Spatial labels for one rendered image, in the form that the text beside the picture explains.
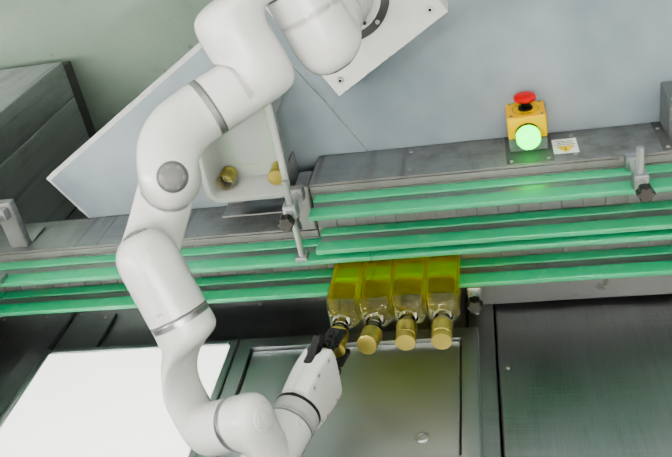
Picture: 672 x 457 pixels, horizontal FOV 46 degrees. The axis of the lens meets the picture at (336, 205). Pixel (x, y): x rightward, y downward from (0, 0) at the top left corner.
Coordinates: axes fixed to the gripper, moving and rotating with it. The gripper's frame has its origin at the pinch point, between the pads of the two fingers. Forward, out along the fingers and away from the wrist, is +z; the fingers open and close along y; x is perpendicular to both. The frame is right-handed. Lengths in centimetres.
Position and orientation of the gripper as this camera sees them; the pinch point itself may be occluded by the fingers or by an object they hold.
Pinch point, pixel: (335, 347)
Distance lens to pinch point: 133.0
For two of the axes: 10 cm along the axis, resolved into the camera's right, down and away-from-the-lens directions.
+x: -9.1, -0.7, 4.1
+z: 3.8, -5.1, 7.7
